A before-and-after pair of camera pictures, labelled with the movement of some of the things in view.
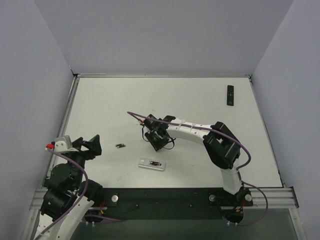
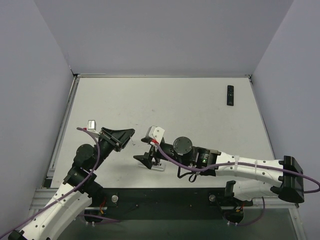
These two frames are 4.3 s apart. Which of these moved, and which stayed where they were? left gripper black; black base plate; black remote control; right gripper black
Moved: right gripper black; left gripper black
Stayed: black base plate; black remote control
